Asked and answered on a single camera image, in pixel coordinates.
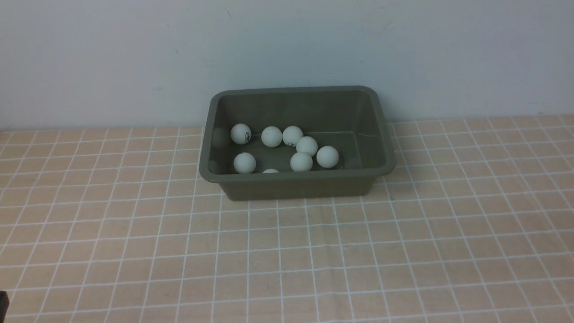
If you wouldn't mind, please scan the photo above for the olive green plastic bin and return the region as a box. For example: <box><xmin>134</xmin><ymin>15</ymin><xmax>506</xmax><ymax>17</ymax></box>
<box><xmin>198</xmin><ymin>86</ymin><xmax>396</xmax><ymax>201</ymax></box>

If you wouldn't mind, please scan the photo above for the white ping-pong ball bin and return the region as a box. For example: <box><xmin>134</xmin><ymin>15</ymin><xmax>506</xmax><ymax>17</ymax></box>
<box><xmin>290</xmin><ymin>153</ymin><xmax>313</xmax><ymax>172</ymax></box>

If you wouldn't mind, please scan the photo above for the white ping-pong ball red logo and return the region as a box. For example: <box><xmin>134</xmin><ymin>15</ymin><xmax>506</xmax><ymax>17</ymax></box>
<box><xmin>230</xmin><ymin>123</ymin><xmax>252</xmax><ymax>145</ymax></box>

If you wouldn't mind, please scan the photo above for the orange checkered tablecloth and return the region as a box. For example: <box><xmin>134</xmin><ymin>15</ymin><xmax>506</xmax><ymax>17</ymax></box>
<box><xmin>0</xmin><ymin>116</ymin><xmax>574</xmax><ymax>323</ymax></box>

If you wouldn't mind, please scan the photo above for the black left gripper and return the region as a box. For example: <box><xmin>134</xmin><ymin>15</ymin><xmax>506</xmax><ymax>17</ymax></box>
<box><xmin>0</xmin><ymin>291</ymin><xmax>10</xmax><ymax>317</ymax></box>

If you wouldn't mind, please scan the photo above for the white ping-pong ball logo top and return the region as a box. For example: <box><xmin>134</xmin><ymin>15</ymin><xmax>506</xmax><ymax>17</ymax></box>
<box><xmin>261</xmin><ymin>126</ymin><xmax>283</xmax><ymax>148</ymax></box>

